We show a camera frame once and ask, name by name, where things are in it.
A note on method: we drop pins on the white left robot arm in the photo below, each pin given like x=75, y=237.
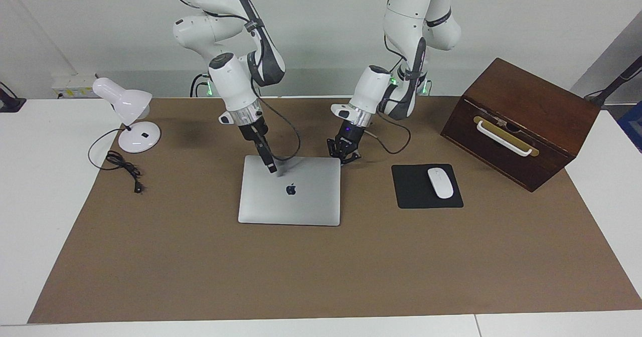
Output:
x=373, y=89

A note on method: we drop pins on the large brown table mat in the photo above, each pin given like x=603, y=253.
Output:
x=301, y=272

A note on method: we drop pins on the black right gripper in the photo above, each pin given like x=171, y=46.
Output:
x=252, y=131

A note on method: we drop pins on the dark wooden box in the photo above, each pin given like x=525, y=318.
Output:
x=526, y=96

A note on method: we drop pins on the blue crate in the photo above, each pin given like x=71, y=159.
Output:
x=633, y=126

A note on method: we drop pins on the black mouse pad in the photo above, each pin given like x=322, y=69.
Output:
x=414, y=186

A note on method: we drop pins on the silver laptop with apple logo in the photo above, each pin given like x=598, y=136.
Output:
x=311, y=201

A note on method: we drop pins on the white computer mouse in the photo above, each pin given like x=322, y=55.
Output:
x=440, y=182

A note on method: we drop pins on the white wall power strip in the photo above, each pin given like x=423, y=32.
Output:
x=70, y=86

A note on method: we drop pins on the black camera stand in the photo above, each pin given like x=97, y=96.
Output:
x=614, y=83
x=10, y=104

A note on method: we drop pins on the white desk lamp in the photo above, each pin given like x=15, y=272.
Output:
x=125, y=99

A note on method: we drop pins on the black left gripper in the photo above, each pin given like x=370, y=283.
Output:
x=349, y=134

